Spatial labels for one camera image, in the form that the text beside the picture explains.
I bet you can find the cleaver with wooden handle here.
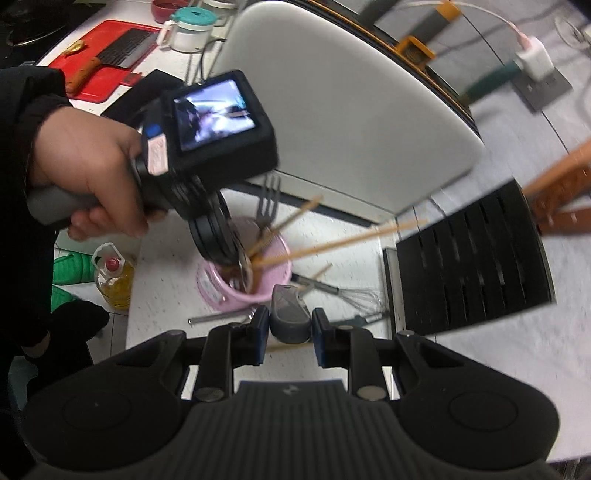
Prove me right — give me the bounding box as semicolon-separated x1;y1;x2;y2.
65;28;158;97

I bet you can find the black wok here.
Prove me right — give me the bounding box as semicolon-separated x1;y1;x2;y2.
0;0;107;47

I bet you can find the wooden chopstick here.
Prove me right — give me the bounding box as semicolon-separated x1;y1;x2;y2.
252;220;429;269
247;195;324;257
295;263;334;291

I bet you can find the person's left hand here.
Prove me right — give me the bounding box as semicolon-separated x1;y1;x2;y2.
28;108;169;241

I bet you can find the white charger plug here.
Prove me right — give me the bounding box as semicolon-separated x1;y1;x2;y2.
515;37;552;79

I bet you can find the grey power outlet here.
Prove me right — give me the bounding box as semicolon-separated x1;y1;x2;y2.
513;69;573;112

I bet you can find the white jug with teal lid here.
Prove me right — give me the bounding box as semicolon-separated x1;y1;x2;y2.
156;6;218;54

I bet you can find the green handled utensil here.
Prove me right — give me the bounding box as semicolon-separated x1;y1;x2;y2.
462;62;522;100

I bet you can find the white countertop appliance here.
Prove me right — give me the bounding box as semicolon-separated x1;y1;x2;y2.
210;0;485;227

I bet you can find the metal wire whisk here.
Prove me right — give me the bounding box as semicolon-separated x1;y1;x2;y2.
292;273;384;315

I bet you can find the pink white charging cable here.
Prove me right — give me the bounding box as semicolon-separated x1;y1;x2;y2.
406;0;532;49

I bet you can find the black flat object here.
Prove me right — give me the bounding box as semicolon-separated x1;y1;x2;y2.
102;69;185;121

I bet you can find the cooking oil bottle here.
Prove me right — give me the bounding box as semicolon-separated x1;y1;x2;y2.
91;242;136;311

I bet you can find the green slipper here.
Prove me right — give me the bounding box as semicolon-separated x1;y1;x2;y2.
51;285;81;312
53;251;95;286

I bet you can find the orange handled utensil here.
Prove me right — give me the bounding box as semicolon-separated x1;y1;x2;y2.
396;36;437;63

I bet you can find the black fork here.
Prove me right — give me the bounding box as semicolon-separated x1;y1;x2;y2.
255;174;282;232

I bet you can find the brown wooden rack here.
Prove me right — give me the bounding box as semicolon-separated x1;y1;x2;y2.
522;138;591;237

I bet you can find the grey peeler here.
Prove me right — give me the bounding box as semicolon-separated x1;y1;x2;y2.
269;284;311;344

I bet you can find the person's black clothing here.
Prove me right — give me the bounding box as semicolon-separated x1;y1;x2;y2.
0;185;112;480

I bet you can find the pink mesh utensil holder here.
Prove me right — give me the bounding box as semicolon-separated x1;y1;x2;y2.
196;226;294;313

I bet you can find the black slotted knife block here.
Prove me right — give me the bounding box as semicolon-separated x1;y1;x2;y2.
382;179;555;335

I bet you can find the red bowl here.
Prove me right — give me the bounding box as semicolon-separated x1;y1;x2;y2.
151;0;188;24

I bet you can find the red cutting board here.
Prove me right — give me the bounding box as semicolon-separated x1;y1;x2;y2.
36;19;162;104

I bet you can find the person's left forearm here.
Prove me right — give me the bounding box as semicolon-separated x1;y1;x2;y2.
0;66;77;185

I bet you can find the metal spoon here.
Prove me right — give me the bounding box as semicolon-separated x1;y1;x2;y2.
188;311;256;325
236;249;254;296

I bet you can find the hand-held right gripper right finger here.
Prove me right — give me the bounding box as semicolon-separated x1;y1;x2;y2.
311;307;481;401

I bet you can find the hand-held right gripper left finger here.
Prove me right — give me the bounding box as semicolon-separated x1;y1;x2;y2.
108;305;271;401

